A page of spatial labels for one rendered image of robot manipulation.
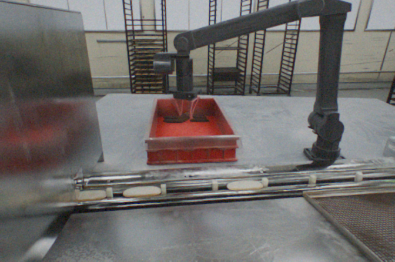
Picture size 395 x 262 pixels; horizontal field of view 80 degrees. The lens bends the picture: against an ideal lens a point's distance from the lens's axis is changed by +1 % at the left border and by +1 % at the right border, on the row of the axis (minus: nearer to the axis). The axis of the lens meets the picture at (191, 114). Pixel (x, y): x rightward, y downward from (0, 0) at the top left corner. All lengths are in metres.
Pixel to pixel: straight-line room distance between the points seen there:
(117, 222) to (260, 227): 0.29
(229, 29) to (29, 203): 0.64
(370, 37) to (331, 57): 5.74
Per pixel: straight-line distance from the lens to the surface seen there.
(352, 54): 6.40
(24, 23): 0.50
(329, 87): 0.86
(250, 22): 0.76
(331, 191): 0.68
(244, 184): 0.69
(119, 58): 5.05
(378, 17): 6.61
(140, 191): 0.66
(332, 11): 0.82
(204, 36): 0.75
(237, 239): 0.49
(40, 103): 0.51
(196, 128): 1.09
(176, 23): 4.92
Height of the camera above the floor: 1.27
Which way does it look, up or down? 21 degrees down
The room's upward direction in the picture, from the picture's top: straight up
